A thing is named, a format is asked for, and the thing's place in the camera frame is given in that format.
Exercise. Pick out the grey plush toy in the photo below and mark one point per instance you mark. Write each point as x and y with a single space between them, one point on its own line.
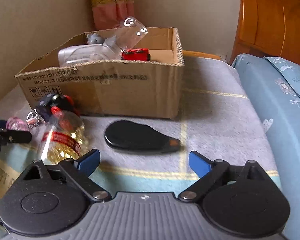
97 39

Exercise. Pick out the brown cardboard box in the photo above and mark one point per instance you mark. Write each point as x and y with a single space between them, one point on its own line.
131 88

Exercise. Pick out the blue floral bed sheet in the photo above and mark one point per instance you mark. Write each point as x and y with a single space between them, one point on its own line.
278 108

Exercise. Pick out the white translucent plastic container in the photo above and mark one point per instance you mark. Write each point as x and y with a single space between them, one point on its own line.
87 53

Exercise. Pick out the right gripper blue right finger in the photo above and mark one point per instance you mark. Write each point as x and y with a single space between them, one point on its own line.
199 164

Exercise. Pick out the glass jar with gold capsules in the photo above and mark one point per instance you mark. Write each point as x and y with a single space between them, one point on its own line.
63 138

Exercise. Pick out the black red toy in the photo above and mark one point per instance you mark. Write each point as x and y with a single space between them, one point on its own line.
51 103

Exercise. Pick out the blue floral pillow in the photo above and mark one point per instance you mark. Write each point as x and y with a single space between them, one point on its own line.
289 70

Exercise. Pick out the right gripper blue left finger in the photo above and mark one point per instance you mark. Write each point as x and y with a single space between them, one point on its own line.
88 163

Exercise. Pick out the red toy car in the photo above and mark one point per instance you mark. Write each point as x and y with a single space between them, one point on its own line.
139 54

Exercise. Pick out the clear glass cup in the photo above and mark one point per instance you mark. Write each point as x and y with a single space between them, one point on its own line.
126 36

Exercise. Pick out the wooden bed headboard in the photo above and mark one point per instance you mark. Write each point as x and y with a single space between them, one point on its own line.
268 28

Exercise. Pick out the pink curtain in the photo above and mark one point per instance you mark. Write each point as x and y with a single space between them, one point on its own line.
109 14

